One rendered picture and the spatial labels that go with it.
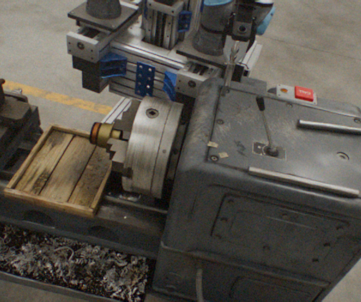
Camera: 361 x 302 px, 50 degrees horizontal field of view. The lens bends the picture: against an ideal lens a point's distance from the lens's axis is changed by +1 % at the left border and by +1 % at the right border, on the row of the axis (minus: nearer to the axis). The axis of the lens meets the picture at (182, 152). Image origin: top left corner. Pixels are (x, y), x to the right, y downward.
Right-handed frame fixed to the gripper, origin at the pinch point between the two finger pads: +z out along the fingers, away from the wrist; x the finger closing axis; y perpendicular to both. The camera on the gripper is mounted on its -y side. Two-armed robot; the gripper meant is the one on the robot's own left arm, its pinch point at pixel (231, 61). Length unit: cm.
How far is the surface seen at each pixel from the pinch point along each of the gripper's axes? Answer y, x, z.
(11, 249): -29, 65, 83
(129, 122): -9.4, 26.9, 23.6
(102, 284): -37, 27, 80
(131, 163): -26.4, 22.1, 24.0
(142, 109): -13.6, 22.5, 14.0
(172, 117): -13.8, 13.5, 14.1
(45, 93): 132, 126, 138
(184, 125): -10.0, 9.6, 19.5
